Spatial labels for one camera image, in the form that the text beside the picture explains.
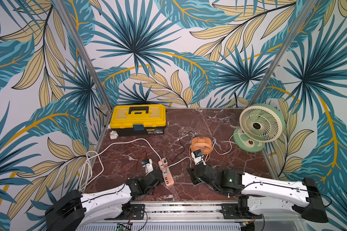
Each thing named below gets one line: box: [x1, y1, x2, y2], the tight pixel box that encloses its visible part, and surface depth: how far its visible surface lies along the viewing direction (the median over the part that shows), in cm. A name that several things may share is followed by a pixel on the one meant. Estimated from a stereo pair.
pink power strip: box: [158, 159, 175, 187], surface depth 84 cm
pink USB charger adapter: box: [161, 157, 169, 167], surface depth 85 cm
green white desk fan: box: [233, 103, 286, 153], surface depth 84 cm
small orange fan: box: [190, 136, 214, 155], surface depth 90 cm
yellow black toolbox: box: [109, 103, 167, 137], surface depth 94 cm
